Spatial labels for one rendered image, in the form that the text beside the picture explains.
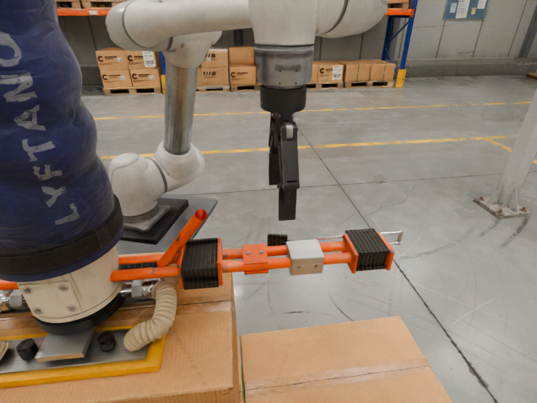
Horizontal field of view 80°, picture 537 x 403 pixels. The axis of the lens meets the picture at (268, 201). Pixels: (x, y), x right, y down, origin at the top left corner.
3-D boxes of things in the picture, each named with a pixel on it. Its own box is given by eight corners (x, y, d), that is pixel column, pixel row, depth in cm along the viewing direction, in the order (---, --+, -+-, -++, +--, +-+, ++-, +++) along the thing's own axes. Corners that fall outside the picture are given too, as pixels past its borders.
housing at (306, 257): (290, 277, 66) (291, 260, 64) (284, 256, 72) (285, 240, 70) (323, 274, 67) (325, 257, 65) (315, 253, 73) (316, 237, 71)
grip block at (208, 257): (180, 292, 63) (175, 269, 60) (184, 259, 71) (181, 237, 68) (223, 289, 64) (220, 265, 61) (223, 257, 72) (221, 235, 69)
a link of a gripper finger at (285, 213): (296, 181, 53) (296, 184, 53) (294, 217, 57) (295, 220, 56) (278, 183, 53) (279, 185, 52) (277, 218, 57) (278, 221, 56)
